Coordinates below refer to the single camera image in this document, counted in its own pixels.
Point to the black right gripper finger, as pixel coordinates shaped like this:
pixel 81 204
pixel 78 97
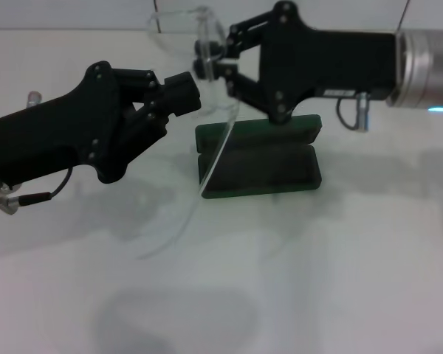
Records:
pixel 243 86
pixel 247 31

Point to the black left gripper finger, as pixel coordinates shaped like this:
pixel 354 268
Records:
pixel 184 105
pixel 181 83

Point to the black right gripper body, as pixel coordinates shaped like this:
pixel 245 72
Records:
pixel 328 62

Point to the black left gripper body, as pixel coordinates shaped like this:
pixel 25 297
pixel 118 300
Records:
pixel 59 136

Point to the clear white glasses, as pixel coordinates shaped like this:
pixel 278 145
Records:
pixel 220 148

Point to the green glasses case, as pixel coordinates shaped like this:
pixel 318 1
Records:
pixel 273 169

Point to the left gripper silver plug post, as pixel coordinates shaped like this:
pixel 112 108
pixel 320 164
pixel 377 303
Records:
pixel 34 97

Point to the gripper silver plug post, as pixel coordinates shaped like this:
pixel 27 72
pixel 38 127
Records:
pixel 34 97
pixel 362 110

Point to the right gripper silver plug post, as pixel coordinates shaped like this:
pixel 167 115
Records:
pixel 362 110

